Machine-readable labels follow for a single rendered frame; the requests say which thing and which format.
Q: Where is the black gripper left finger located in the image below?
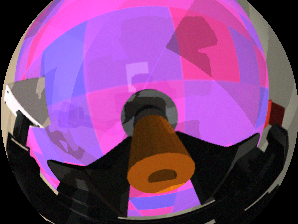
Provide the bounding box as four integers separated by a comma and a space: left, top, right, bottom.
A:
47, 136, 133, 218

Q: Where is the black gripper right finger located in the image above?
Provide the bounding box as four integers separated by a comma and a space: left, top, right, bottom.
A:
176, 131, 261, 205

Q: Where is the orange knob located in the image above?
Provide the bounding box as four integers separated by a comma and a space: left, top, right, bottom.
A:
126, 115, 196, 193

